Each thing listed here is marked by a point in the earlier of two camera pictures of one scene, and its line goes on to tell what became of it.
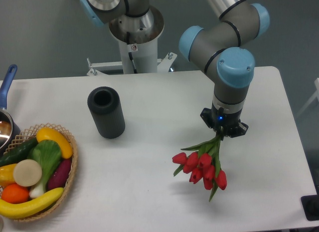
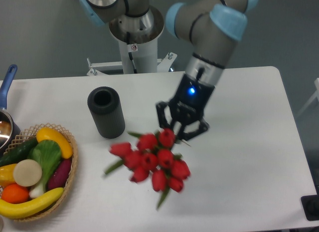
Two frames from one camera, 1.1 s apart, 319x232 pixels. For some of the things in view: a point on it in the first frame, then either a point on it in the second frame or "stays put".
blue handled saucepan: (9, 129) stays put
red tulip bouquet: (205, 166) to (153, 155)
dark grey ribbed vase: (104, 104) stays put
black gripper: (230, 122) to (187, 105)
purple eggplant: (59, 176) stays put
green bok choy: (49, 154) stays put
